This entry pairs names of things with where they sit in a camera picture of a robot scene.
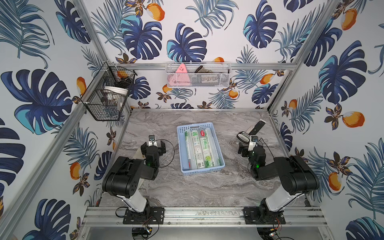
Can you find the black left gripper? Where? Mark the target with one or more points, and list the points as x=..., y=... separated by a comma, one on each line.
x=152, y=149

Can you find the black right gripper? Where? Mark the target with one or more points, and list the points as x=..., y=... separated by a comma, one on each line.
x=245, y=150

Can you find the plastic wrap roll barcode label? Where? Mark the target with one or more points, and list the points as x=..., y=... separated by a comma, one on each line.
x=190, y=150

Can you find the plastic wrap roll green text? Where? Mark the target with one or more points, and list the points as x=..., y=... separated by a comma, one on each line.
x=198, y=149

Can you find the plastic wrap roll red label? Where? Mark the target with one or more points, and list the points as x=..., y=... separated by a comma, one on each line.
x=207, y=153

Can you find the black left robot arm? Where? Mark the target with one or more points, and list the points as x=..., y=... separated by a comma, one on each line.
x=126, y=177

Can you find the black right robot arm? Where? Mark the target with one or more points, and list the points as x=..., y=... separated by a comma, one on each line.
x=296, y=178

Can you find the light blue plastic basket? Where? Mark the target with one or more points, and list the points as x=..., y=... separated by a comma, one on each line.
x=185, y=168

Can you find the dark item in white basket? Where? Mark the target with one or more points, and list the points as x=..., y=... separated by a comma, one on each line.
x=209, y=78

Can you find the pink triangular item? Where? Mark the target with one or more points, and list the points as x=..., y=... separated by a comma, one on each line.
x=180, y=78

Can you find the white container in wire basket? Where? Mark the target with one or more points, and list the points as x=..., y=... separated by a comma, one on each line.
x=115, y=96

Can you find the black wire wall basket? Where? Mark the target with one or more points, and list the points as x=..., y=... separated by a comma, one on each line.
x=105, y=99

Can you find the white wire wall basket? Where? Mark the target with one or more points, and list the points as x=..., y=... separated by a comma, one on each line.
x=172, y=67

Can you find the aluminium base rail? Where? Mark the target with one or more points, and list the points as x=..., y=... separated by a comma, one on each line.
x=206, y=217

